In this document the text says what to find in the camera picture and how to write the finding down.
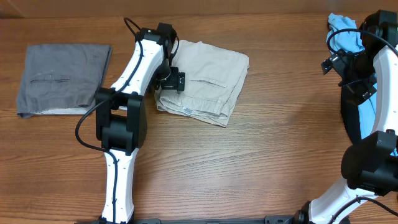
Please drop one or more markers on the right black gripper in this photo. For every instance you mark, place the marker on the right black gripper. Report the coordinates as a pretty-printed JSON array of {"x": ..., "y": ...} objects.
[{"x": 362, "y": 89}]

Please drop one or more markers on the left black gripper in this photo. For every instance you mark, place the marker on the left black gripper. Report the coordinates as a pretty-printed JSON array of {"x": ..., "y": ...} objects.
[{"x": 176, "y": 79}]

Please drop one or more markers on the beige cotton shorts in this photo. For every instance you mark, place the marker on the beige cotton shorts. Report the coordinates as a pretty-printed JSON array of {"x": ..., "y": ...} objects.
[{"x": 214, "y": 78}]

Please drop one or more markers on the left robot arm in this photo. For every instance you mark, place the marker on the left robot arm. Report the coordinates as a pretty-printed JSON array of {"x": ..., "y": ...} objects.
[{"x": 121, "y": 123}]

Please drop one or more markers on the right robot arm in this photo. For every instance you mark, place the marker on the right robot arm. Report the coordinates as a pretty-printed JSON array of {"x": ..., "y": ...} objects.
[{"x": 368, "y": 171}]

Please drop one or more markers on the black garment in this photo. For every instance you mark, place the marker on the black garment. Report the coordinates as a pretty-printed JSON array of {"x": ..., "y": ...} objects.
[{"x": 350, "y": 115}]

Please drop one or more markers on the light blue shirt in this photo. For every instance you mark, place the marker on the light blue shirt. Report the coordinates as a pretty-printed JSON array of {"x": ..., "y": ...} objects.
[{"x": 375, "y": 41}]

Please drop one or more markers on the folded grey shorts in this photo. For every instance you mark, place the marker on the folded grey shorts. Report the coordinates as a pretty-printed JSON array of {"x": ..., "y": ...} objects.
[{"x": 61, "y": 79}]

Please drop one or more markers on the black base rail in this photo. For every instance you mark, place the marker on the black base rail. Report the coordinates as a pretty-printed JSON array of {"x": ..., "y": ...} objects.
[{"x": 266, "y": 220}]

